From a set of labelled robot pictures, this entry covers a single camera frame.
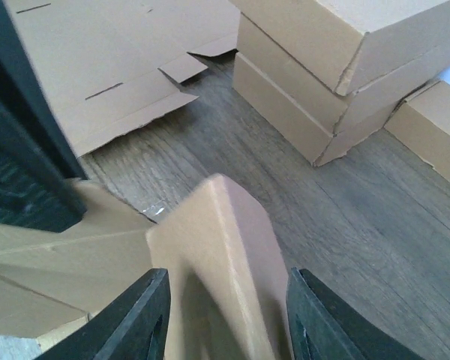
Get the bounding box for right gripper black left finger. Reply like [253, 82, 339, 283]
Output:
[38, 268, 171, 360]

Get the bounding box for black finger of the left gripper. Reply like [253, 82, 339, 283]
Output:
[0, 1, 86, 233]

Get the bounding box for large folded cardboard box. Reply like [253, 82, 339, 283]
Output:
[233, 0, 450, 95]

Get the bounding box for large flat cardboard blank front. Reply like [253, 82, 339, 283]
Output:
[5, 1, 240, 156]

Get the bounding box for small folded cardboard box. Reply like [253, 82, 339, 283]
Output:
[385, 80, 450, 183]

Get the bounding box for small cardboard box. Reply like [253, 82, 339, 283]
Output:
[0, 174, 291, 359]
[385, 80, 450, 183]

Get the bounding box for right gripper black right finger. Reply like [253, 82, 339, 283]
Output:
[286, 268, 421, 360]

